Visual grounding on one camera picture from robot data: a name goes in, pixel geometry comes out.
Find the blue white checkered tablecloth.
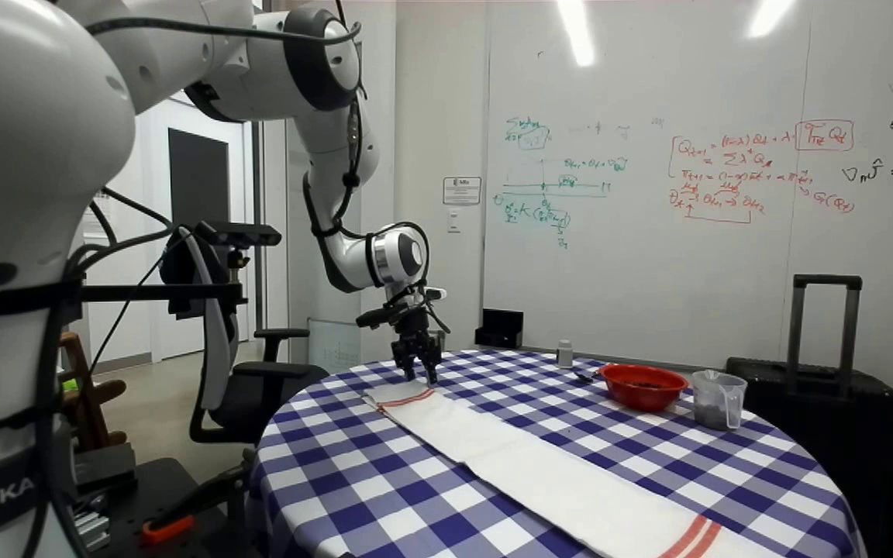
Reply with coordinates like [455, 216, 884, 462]
[247, 348, 868, 558]

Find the whiteboard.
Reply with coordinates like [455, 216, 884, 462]
[482, 0, 893, 398]

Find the black suitcase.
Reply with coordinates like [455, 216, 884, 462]
[725, 273, 893, 558]

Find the clear plastic measuring cup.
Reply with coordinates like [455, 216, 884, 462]
[691, 369, 749, 432]

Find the white cloth with red stripes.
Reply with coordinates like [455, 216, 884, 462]
[360, 379, 787, 558]

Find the wooden stool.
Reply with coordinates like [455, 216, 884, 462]
[57, 331, 129, 452]

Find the small glass panel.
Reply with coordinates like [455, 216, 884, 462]
[306, 317, 363, 375]

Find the wall sign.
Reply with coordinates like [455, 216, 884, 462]
[442, 176, 483, 207]

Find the black box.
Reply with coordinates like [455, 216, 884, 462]
[474, 308, 526, 350]

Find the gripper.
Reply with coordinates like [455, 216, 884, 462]
[391, 308, 444, 387]

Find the camera on mount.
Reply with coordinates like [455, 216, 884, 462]
[77, 220, 284, 320]

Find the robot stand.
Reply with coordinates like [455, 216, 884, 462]
[65, 442, 261, 558]

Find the black office chair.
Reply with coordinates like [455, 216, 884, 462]
[158, 223, 331, 446]

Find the door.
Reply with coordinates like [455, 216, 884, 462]
[136, 97, 255, 363]

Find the red bowl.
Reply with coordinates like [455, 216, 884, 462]
[598, 363, 690, 413]

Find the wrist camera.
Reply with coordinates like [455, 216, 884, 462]
[355, 305, 410, 330]

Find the orange black clamp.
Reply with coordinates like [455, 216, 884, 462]
[140, 456, 255, 546]

